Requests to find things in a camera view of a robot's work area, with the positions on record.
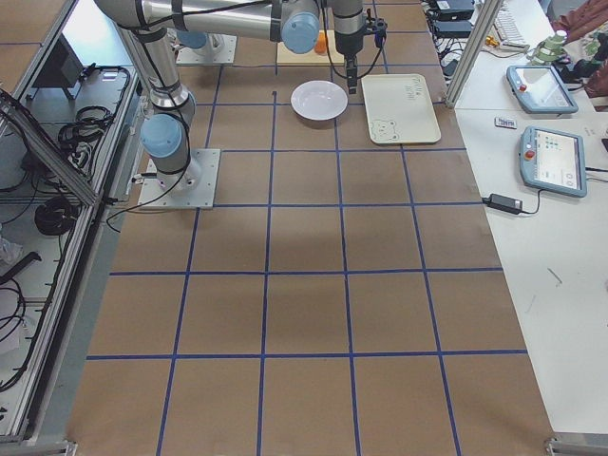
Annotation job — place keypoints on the aluminium side rail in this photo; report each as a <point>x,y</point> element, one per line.
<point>59,158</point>

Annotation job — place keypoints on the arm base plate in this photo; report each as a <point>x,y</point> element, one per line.
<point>196,189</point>
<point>206,57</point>

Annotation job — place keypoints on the aluminium frame post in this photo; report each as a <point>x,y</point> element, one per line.
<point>482,26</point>

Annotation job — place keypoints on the orange fruit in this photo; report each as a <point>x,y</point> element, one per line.
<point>321,44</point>

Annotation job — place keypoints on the small blue white box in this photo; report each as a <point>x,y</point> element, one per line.
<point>503,122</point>

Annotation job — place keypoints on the blue teach pendant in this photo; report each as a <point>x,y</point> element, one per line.
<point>553,161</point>
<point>540,90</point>

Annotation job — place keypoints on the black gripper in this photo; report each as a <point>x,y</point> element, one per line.
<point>349,42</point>

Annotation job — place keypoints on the black power adapter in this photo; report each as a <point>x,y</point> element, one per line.
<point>503,203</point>

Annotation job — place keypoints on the white round plate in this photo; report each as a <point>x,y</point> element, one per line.
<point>319,100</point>

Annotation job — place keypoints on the cream bear tray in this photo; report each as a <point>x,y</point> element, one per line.
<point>399,109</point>

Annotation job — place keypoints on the white keyboard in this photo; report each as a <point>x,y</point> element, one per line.
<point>507,32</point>

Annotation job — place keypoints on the near blue teach pendant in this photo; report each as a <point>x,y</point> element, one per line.
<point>553,161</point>

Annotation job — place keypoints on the bamboo cutting board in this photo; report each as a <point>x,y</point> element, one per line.
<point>284,57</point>

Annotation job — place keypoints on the far blue teach pendant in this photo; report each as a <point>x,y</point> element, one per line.
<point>540,90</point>

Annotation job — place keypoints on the black power brick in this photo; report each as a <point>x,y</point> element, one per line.
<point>450,29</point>

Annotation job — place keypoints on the black monitor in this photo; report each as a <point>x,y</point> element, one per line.
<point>62,69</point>

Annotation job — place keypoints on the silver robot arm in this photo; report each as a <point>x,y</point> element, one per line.
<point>296,24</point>
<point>199,40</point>

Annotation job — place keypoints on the green white bottle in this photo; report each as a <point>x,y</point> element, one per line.
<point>549,50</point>

